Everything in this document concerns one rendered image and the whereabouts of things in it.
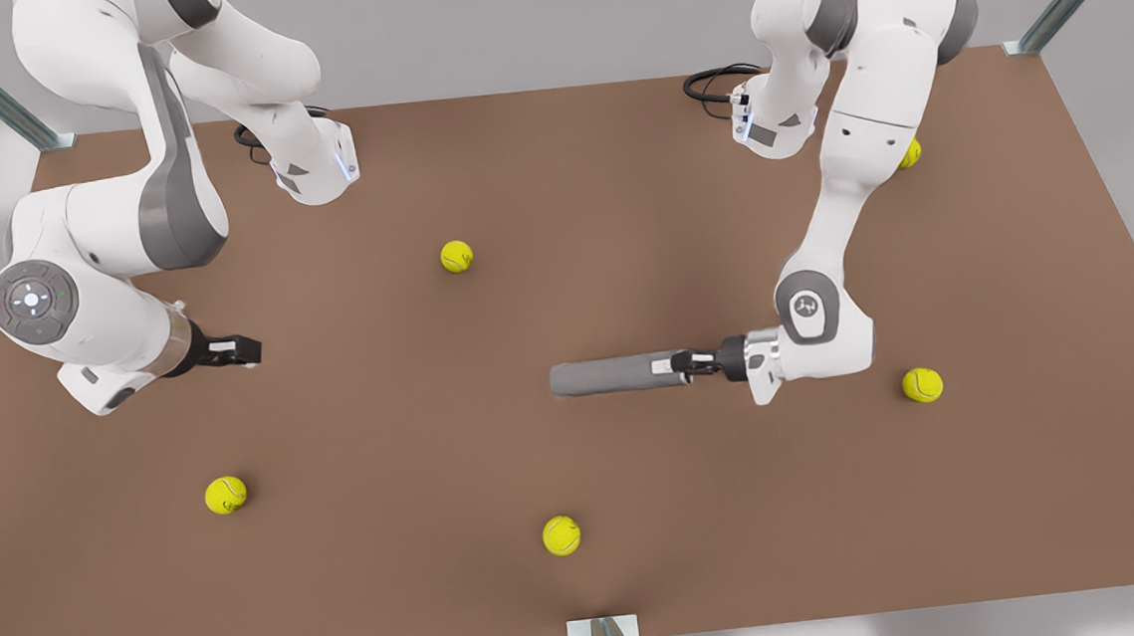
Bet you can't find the grey tennis ball tube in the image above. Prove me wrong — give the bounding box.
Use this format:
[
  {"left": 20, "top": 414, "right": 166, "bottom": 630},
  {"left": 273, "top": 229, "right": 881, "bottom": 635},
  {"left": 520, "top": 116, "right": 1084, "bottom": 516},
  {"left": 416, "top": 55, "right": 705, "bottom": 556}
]
[{"left": 548, "top": 349, "right": 697, "bottom": 400}]

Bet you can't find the black cable loop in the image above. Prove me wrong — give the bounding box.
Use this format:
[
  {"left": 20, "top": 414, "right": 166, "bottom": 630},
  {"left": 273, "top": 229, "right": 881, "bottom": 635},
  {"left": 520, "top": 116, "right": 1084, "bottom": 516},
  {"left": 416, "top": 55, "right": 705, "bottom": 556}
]
[
  {"left": 681, "top": 62, "right": 770, "bottom": 124},
  {"left": 232, "top": 104, "right": 334, "bottom": 168}
]

